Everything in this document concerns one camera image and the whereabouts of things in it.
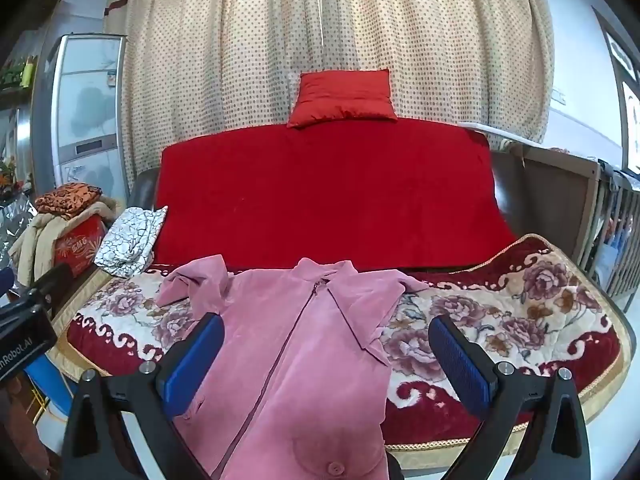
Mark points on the orange black patterned cloth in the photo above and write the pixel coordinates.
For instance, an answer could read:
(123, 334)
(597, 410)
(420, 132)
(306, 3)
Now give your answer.
(68, 200)

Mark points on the red quilt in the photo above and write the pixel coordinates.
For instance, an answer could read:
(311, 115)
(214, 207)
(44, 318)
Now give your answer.
(406, 194)

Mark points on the red gift box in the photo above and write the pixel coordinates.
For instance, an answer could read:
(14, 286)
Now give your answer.
(78, 247)

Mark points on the flower bouquet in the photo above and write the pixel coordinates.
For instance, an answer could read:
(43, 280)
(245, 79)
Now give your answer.
(9, 184)

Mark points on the beige blanket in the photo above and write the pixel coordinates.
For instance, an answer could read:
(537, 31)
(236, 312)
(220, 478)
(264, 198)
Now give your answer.
(32, 254)

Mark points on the dark sofa frame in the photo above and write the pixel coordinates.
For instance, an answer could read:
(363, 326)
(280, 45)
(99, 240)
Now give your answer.
(143, 193)

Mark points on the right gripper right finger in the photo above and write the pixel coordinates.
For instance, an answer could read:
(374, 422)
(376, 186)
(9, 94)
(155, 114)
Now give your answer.
(555, 442)

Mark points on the brown wooden crib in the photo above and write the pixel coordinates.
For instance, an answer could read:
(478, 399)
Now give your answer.
(586, 207)

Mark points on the silver floral refrigerator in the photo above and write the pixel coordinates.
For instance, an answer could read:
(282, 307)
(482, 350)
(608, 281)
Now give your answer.
(76, 119)

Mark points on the beige dotted curtain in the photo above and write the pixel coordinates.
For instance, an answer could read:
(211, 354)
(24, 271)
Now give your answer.
(194, 67)

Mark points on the red pillow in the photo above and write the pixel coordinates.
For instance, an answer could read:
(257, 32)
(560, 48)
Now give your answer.
(342, 94)

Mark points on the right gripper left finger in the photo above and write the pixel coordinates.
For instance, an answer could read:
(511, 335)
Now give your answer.
(97, 444)

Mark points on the floral plush blanket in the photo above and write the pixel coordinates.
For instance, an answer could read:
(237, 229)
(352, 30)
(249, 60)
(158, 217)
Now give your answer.
(529, 306)

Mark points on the pink corduroy jacket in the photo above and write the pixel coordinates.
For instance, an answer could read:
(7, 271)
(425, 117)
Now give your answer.
(298, 389)

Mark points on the white crackle-pattern pillow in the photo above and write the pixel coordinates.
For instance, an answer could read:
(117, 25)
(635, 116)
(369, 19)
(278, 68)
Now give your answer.
(127, 247)

